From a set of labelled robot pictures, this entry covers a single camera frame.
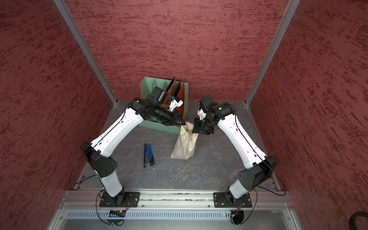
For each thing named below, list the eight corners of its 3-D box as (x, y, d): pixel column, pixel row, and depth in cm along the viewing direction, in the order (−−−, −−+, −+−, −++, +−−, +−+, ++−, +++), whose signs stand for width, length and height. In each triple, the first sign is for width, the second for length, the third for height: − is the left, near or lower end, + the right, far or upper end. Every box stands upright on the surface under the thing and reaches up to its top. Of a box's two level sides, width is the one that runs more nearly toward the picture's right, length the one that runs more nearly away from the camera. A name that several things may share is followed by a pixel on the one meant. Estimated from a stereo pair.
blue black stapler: (145, 167, 87) (143, 165, 85) (144, 146, 97) (143, 143, 94) (153, 165, 88) (153, 163, 86) (152, 144, 97) (151, 142, 95)
